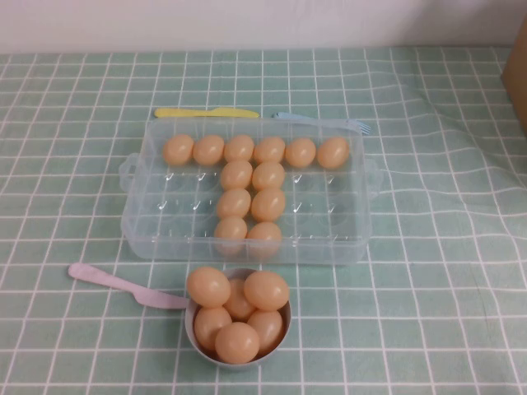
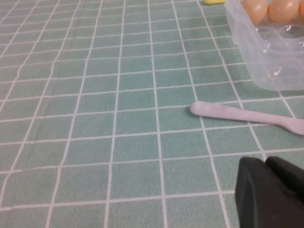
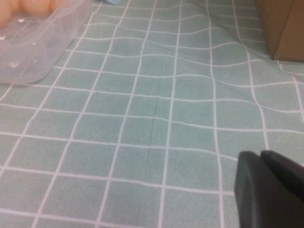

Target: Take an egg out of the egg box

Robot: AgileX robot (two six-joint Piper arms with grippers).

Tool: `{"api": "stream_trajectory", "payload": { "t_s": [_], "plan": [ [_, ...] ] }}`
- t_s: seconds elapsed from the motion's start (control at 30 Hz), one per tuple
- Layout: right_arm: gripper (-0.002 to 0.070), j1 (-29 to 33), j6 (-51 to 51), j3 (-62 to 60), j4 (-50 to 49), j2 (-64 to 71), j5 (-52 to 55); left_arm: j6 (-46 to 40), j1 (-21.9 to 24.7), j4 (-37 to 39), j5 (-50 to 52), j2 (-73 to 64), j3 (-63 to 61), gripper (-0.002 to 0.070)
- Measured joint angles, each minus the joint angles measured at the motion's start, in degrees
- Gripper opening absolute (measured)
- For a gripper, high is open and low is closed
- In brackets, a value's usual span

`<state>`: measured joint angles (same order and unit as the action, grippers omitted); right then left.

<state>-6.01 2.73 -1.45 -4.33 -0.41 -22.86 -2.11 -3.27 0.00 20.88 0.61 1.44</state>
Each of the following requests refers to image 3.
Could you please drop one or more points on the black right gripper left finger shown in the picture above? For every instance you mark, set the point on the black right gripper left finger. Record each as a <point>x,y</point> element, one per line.
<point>256,202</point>

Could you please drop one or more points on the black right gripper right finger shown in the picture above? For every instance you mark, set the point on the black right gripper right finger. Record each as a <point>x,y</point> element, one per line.
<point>287,173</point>

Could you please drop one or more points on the brown cardboard box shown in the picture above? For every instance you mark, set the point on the brown cardboard box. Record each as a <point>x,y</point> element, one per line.
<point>285,28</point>

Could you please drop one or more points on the clear plastic egg box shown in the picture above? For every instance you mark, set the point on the clear plastic egg box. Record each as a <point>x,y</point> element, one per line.
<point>35,47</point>

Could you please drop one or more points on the beige plastic egg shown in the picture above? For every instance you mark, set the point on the beige plastic egg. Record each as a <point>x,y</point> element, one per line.
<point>35,6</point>
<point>8,12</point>

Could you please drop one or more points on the green white checked tablecloth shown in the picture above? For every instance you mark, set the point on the green white checked tablecloth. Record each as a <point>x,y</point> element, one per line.
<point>152,118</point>

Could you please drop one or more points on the light blue plastic fork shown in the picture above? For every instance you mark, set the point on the light blue plastic fork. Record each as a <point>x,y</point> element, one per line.
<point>114,2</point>

